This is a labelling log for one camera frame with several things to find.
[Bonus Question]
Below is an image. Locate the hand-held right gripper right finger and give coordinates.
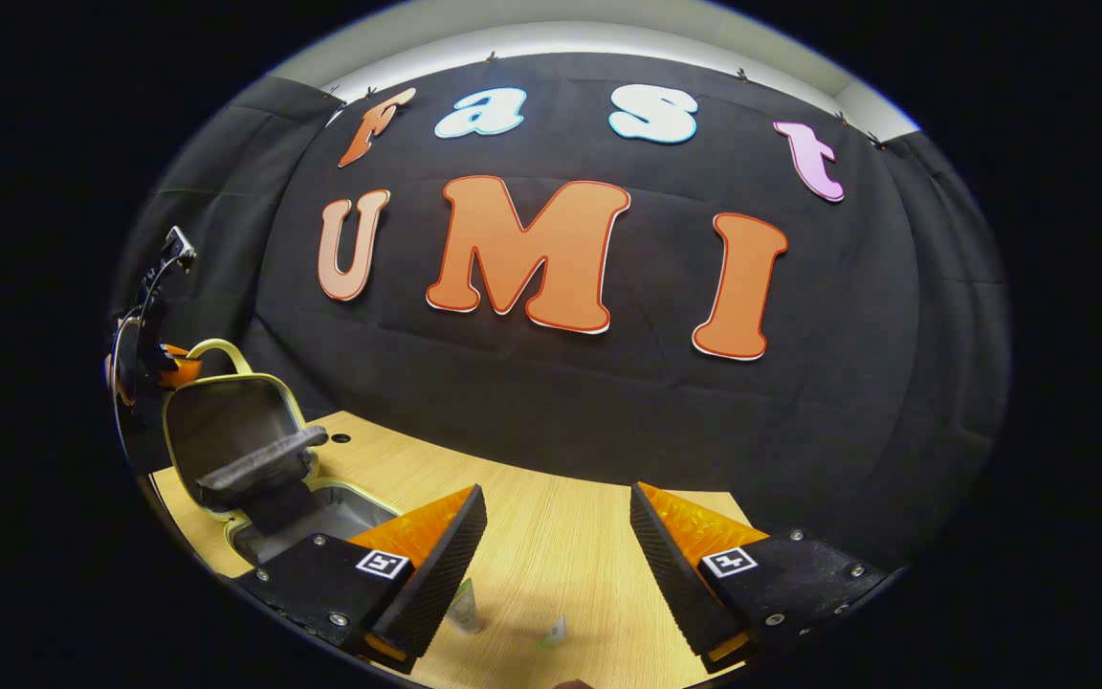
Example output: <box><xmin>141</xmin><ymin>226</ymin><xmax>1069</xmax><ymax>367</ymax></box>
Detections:
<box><xmin>629</xmin><ymin>481</ymin><xmax>896</xmax><ymax>676</ymax></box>

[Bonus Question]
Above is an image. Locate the white skin care tube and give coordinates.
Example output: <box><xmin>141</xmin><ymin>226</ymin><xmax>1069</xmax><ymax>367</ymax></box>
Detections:
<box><xmin>448</xmin><ymin>577</ymin><xmax>488</xmax><ymax>635</ymax></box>

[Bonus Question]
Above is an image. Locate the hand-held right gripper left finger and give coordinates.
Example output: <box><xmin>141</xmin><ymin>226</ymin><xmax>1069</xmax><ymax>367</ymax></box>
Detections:
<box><xmin>231</xmin><ymin>484</ymin><xmax>489</xmax><ymax>676</ymax></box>

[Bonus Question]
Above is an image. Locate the pale yellow suitcase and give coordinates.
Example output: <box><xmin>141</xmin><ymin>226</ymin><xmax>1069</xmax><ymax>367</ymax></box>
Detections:
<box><xmin>161</xmin><ymin>338</ymin><xmax>432</xmax><ymax>567</ymax></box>

